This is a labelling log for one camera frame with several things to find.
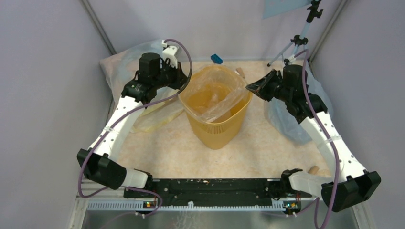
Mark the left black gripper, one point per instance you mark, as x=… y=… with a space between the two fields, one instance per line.
x=180 y=78

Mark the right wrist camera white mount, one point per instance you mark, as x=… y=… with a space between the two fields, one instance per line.
x=290 y=60

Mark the wooden cylinder near right base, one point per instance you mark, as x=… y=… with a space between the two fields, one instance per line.
x=314 y=170

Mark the white cable duct strip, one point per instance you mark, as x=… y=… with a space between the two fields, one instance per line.
x=138 y=205

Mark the clear plastic trash bag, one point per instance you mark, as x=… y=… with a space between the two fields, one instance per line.
x=212 y=92

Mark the blue stuffed bag right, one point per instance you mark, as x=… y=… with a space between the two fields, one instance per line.
x=276 y=113

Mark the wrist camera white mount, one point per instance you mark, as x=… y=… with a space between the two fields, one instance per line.
x=290 y=60
x=169 y=54

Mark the wooden block rear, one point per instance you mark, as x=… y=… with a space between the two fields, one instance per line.
x=240 y=72

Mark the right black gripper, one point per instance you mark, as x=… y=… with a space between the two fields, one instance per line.
x=260 y=87

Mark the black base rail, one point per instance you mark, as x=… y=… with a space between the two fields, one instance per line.
x=224 y=192

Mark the yellow plastic trash bin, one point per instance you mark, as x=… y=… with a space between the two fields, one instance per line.
x=217 y=134

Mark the yellow plastic bag on floor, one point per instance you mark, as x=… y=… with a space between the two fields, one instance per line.
x=157 y=116

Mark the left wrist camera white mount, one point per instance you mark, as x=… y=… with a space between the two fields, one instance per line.
x=169 y=54

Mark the light blue tripod stand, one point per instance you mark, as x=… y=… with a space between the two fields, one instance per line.
x=276 y=7

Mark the blue toy brick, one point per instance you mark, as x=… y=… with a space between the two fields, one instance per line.
x=216 y=59

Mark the large stuffed bag left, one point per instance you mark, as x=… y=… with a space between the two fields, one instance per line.
x=133 y=75

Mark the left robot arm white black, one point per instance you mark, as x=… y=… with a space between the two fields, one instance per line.
x=99 y=162

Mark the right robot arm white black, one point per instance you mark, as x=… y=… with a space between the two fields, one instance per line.
x=350 y=182

